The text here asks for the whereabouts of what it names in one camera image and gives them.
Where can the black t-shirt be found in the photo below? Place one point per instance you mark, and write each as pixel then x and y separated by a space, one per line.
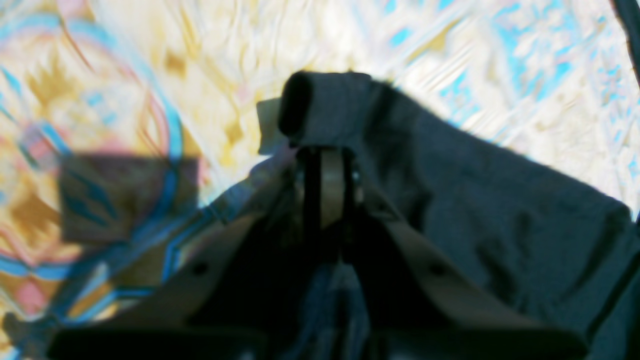
pixel 548 245

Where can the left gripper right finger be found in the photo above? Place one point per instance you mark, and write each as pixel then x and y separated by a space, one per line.
pixel 419 304

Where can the patterned tablecloth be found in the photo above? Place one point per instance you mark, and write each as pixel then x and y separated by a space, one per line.
pixel 133 130

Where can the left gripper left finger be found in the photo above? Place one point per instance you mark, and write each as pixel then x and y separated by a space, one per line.
pixel 239 293

